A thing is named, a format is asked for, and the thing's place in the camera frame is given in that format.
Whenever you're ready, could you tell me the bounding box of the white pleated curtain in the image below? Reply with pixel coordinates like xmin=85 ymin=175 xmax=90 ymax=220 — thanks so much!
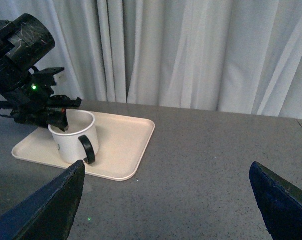
xmin=0 ymin=0 xmax=302 ymax=119

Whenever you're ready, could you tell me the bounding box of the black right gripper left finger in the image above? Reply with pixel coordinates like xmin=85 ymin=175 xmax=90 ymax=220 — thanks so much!
xmin=0 ymin=160 xmax=85 ymax=240

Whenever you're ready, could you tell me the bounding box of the white smiley mug black handle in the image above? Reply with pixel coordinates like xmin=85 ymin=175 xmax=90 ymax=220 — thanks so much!
xmin=48 ymin=110 xmax=99 ymax=165

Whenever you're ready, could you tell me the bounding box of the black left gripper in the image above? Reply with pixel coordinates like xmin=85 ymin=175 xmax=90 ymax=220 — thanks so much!
xmin=0 ymin=66 xmax=81 ymax=132

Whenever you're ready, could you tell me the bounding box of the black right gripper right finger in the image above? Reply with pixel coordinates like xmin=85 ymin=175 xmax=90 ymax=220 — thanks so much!
xmin=249 ymin=161 xmax=302 ymax=240

